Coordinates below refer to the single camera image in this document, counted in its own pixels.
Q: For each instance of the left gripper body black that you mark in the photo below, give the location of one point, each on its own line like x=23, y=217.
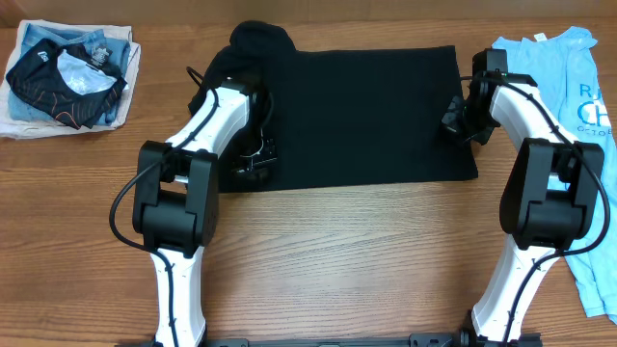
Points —
x=256, y=162

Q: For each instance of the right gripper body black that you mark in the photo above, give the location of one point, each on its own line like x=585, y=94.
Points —
x=470, y=121

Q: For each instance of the black t-shirt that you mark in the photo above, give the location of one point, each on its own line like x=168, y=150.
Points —
x=341, y=118

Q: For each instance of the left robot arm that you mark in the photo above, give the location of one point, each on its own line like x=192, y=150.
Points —
x=176, y=202

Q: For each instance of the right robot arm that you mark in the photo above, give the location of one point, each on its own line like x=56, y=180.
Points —
x=548, y=201

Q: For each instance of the light blue t-shirt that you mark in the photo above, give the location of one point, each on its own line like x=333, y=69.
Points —
x=567, y=77

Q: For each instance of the folded black patterned shirt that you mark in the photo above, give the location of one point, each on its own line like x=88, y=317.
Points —
x=66, y=83

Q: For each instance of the folded beige cloth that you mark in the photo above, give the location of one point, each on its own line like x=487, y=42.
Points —
x=115, y=118

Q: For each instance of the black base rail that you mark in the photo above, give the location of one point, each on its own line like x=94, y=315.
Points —
x=328, y=342

